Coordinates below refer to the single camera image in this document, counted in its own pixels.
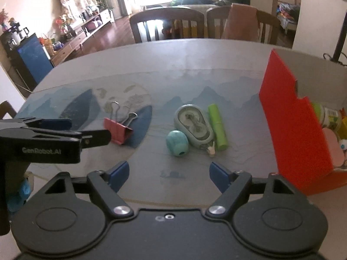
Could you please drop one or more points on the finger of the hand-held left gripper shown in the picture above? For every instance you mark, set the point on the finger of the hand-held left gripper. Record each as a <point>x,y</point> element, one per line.
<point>57,124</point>
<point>95,138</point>

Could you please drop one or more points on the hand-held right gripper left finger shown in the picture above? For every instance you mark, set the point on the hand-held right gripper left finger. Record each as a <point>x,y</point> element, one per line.
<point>119,176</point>

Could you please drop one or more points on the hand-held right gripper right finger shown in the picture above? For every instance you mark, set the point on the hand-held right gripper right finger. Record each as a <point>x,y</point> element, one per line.
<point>219,178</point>

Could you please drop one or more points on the red binder clip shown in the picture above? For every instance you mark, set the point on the red binder clip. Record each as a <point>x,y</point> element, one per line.
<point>116,130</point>

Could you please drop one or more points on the green highlighter pen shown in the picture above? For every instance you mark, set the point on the green highlighter pen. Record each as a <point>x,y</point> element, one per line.
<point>217,127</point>

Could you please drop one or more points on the teal egg-shaped pencil sharpener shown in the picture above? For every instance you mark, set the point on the teal egg-shaped pencil sharpener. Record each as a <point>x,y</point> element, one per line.
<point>176,143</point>

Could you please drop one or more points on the grey correction tape dispenser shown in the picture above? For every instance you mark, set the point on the grey correction tape dispenser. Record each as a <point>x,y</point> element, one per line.
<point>192,124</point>

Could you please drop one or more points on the red cardboard box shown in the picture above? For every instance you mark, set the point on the red cardboard box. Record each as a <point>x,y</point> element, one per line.
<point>292,127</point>

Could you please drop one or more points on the pink heart-shaped bowl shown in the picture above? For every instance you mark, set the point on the pink heart-shaped bowl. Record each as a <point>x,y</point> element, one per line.
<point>332,146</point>

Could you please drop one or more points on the yellow small carton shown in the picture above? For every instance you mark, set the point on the yellow small carton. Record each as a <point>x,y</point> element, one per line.
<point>344,126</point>

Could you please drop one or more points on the person's left hand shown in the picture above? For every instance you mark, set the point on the person's left hand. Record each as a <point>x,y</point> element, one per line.
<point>20,195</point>

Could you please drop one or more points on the dark wooden chair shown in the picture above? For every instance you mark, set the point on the dark wooden chair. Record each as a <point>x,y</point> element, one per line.
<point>268,19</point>
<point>214,12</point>
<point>162,12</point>
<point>5,107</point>

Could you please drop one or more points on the black cabinet with blue front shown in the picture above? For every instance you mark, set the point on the black cabinet with blue front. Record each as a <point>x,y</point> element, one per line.
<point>32,57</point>

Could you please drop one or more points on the wooden television cabinet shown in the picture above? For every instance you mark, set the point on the wooden television cabinet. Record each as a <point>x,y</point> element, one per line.
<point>67,46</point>

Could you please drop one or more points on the mountain print table mat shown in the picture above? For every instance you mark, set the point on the mountain print table mat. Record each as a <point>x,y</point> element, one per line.
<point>162,92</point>

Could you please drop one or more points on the jar with green lid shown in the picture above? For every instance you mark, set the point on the jar with green lid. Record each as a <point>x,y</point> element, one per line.
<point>328,117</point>

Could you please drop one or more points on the small pink blue toy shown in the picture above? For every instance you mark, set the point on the small pink blue toy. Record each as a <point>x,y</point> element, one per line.
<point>343,144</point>

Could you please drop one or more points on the yellow seat cushion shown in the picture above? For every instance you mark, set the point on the yellow seat cushion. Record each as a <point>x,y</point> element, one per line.
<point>189,32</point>

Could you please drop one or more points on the grey desk lamp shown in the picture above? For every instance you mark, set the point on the grey desk lamp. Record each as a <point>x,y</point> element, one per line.
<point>340,40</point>

